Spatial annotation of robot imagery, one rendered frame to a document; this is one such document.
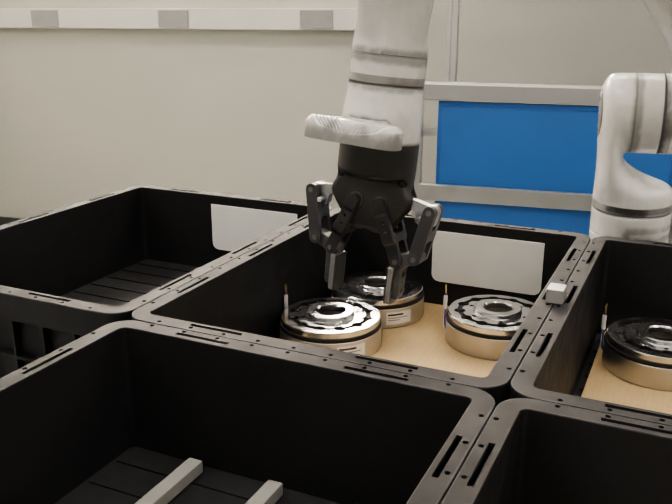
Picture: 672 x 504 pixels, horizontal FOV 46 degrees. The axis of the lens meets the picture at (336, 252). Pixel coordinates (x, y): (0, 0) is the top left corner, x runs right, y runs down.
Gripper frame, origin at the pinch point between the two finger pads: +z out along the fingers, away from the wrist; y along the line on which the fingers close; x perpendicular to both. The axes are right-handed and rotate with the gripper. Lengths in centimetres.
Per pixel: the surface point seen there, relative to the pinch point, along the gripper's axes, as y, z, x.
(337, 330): 0.8, 4.5, 3.1
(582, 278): -20.2, -4.7, -1.7
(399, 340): -3.2, 6.7, -3.6
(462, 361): -10.6, 6.2, -1.7
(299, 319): 5.1, 4.5, 3.1
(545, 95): 24, -9, -178
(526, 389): -21.3, -3.4, 21.8
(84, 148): 257, 48, -228
